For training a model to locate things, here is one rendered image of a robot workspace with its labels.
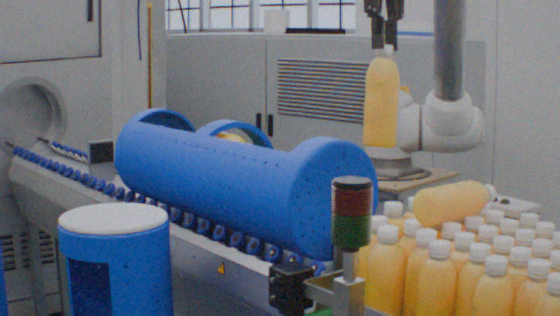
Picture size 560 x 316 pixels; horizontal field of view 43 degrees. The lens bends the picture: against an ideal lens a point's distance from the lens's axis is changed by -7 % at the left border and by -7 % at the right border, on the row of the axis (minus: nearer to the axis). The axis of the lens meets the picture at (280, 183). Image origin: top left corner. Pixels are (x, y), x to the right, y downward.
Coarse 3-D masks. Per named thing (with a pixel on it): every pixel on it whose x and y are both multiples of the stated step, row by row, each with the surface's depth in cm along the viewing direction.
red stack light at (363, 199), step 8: (336, 192) 114; (344, 192) 113; (352, 192) 112; (360, 192) 112; (368, 192) 113; (336, 200) 114; (344, 200) 113; (352, 200) 113; (360, 200) 113; (368, 200) 114; (336, 208) 114; (344, 208) 113; (352, 208) 113; (360, 208) 113; (368, 208) 114
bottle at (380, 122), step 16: (384, 64) 155; (368, 80) 157; (384, 80) 155; (368, 96) 157; (384, 96) 155; (368, 112) 157; (384, 112) 156; (368, 128) 158; (384, 128) 156; (368, 144) 158; (384, 144) 157
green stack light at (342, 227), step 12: (336, 216) 114; (348, 216) 113; (360, 216) 113; (372, 216) 116; (336, 228) 115; (348, 228) 114; (360, 228) 114; (336, 240) 115; (348, 240) 114; (360, 240) 114
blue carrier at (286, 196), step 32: (128, 128) 229; (160, 128) 216; (192, 128) 241; (224, 128) 200; (256, 128) 207; (128, 160) 224; (160, 160) 208; (192, 160) 196; (224, 160) 185; (256, 160) 177; (288, 160) 169; (320, 160) 169; (352, 160) 174; (160, 192) 213; (192, 192) 196; (224, 192) 184; (256, 192) 173; (288, 192) 165; (320, 192) 170; (224, 224) 194; (256, 224) 177; (288, 224) 166; (320, 224) 171; (320, 256) 173
